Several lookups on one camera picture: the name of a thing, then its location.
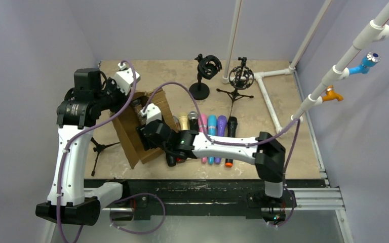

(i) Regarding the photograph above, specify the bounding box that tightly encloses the multicolour glitter microphone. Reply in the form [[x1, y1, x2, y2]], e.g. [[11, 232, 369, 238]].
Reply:
[[130, 98, 146, 119]]

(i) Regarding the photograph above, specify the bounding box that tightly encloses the brown cardboard box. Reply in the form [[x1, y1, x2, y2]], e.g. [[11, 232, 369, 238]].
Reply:
[[112, 89, 178, 169]]

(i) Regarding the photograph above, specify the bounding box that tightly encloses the cream microphone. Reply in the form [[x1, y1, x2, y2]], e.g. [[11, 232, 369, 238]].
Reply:
[[178, 112, 190, 130]]

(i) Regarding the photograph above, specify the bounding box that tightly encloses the red glitter microphone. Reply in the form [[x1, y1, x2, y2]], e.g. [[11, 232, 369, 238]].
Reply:
[[172, 115, 186, 165]]

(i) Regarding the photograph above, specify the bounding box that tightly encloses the black glitter microphone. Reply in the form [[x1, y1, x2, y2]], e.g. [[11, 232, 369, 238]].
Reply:
[[187, 111, 199, 131]]

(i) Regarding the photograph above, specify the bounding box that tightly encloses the pink microphone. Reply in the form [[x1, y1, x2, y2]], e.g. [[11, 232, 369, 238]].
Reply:
[[198, 113, 208, 164]]

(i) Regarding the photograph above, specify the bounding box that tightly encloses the tripod microphone stand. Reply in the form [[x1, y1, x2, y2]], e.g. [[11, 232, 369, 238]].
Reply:
[[91, 137, 119, 177]]

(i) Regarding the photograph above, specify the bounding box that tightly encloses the teal microphone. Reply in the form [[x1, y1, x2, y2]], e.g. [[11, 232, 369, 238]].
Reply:
[[207, 115, 217, 165]]

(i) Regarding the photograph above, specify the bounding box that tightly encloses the purple microphone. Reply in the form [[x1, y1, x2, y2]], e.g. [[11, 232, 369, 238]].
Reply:
[[214, 115, 228, 165]]

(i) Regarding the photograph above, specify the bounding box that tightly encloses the black orange-tipped microphone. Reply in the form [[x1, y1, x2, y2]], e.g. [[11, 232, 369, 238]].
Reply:
[[225, 116, 238, 168]]

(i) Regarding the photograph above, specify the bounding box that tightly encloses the round base microphone stand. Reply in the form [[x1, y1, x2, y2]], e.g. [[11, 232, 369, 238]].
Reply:
[[189, 54, 222, 100]]

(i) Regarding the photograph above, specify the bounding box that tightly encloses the tripod shock mount stand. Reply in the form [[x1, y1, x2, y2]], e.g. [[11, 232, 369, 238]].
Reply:
[[216, 57, 255, 116]]

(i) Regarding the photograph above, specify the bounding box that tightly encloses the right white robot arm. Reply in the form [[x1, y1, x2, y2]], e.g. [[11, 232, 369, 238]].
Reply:
[[139, 119, 286, 198]]

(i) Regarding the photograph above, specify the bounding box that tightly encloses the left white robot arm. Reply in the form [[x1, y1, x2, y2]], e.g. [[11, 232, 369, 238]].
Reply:
[[35, 68, 140, 226]]

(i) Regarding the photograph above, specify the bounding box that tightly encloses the small black microphone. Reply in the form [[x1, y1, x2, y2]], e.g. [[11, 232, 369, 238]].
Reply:
[[165, 153, 177, 167]]

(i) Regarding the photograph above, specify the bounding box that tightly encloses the orange pipe fitting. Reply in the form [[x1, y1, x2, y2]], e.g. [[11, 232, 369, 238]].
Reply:
[[322, 85, 343, 102]]

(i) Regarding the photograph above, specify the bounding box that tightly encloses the blue pipe fitting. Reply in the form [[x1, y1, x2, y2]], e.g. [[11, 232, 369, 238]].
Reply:
[[348, 52, 381, 75]]

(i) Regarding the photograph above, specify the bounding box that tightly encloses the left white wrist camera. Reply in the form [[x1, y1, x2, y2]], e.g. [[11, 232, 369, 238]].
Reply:
[[112, 62, 134, 95]]

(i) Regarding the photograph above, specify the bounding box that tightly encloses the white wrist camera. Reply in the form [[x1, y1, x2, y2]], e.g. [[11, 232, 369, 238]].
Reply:
[[139, 103, 163, 125], [112, 62, 134, 95]]

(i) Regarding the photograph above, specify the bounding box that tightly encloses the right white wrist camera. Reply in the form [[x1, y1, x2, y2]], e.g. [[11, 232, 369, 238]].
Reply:
[[139, 103, 163, 125]]

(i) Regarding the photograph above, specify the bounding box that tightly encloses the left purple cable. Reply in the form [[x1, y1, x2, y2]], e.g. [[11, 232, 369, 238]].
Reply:
[[55, 59, 166, 243]]

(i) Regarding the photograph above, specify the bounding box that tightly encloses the purple cable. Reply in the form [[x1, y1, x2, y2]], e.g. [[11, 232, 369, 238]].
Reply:
[[141, 82, 301, 228], [55, 59, 166, 243]]

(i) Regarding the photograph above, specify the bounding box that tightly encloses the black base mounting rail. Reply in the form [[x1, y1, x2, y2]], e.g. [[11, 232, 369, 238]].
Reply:
[[80, 178, 326, 222]]

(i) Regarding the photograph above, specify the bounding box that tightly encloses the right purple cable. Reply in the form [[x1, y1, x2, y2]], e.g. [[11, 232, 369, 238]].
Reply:
[[141, 82, 301, 228]]

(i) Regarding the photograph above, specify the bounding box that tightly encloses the aluminium rail frame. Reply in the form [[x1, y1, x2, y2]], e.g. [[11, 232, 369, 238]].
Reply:
[[41, 187, 355, 243]]

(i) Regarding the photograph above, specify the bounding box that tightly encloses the white PVC pipe frame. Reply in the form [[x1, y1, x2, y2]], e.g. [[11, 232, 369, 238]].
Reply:
[[235, 1, 389, 146]]

